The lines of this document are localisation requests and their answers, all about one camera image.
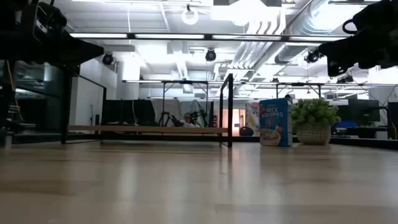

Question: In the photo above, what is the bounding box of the black computer monitor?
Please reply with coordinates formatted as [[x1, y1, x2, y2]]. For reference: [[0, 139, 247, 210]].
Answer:
[[348, 98, 381, 123]]

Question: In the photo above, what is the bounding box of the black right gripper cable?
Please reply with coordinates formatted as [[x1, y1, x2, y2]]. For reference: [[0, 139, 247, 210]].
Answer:
[[343, 18, 358, 34]]

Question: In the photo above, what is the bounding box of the black overhead light bar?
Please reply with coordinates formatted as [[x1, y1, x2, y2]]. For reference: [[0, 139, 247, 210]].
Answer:
[[70, 32, 349, 43]]

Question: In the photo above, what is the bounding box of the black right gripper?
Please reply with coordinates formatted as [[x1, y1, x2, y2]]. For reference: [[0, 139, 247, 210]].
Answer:
[[318, 0, 398, 77]]

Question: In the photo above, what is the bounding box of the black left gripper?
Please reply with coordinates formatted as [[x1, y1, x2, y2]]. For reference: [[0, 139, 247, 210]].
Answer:
[[0, 0, 105, 67]]

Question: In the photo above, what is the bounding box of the white ring light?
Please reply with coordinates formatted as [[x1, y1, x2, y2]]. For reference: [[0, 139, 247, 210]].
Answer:
[[182, 4, 200, 26]]

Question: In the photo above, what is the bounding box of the silver ventilation duct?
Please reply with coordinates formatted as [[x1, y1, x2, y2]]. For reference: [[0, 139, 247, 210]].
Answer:
[[275, 0, 352, 65]]

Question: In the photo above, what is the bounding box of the green plant in woven pot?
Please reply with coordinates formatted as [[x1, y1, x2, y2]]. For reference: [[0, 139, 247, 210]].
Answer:
[[291, 98, 342, 146]]

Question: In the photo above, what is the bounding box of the yellow cable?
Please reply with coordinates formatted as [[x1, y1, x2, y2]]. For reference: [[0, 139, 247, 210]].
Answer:
[[6, 60, 24, 122]]

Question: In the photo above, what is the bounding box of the black-framed wooden shelf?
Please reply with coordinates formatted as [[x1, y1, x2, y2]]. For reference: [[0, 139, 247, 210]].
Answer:
[[60, 63, 234, 148]]

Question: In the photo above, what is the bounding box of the floral fabric banner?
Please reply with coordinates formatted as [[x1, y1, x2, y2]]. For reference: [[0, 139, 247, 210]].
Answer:
[[245, 101, 261, 137]]

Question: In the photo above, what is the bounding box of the blue Rice Krispies box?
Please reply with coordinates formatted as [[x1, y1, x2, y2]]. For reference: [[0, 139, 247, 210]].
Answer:
[[259, 98, 293, 147]]

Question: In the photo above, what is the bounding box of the black curtain panel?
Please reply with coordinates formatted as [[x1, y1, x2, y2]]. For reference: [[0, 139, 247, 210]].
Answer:
[[102, 99, 156, 127]]

